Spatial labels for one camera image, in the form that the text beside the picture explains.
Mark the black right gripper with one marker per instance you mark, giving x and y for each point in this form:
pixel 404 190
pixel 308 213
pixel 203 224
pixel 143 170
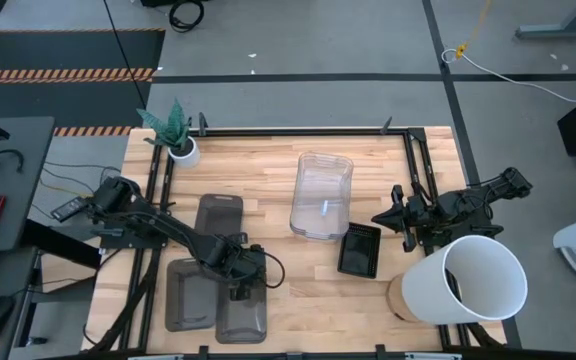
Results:
pixel 418 215

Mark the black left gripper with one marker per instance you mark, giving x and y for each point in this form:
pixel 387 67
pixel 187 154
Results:
pixel 240 265

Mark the smoke grey plastic basket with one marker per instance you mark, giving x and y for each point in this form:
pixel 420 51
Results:
pixel 241 320
pixel 188 300
pixel 218 215

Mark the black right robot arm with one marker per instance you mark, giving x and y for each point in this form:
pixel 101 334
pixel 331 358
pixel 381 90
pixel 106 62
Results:
pixel 460 207

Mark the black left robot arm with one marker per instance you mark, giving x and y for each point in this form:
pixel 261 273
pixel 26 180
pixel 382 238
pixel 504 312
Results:
pixel 168 227

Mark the white light bar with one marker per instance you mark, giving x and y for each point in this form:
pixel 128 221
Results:
pixel 158 357
pixel 433 356

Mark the green plant in white pot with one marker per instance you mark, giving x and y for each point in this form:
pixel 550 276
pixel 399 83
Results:
pixel 184 154

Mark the grey metal table leg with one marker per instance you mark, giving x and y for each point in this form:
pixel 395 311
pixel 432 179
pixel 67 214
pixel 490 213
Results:
pixel 558 32

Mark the grey desk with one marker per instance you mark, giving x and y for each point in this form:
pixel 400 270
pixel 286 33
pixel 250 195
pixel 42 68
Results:
pixel 23 150

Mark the black mat with hazard stripes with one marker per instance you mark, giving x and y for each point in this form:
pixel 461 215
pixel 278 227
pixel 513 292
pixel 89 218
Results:
pixel 68 50

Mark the black upright frame post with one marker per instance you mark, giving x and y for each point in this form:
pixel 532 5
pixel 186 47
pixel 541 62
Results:
pixel 380 351
pixel 203 351
pixel 387 127
pixel 202 124

